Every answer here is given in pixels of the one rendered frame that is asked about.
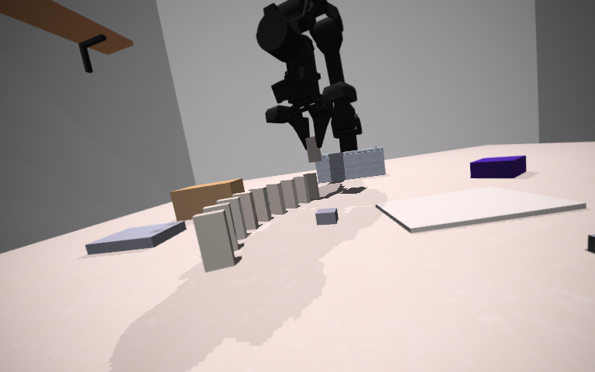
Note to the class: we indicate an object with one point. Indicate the brown rectangular block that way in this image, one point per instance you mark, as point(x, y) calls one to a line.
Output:
point(190, 201)

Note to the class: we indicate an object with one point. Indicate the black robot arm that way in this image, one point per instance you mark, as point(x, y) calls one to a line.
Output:
point(279, 33)

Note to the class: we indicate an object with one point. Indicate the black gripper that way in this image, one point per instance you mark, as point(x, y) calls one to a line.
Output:
point(321, 111)

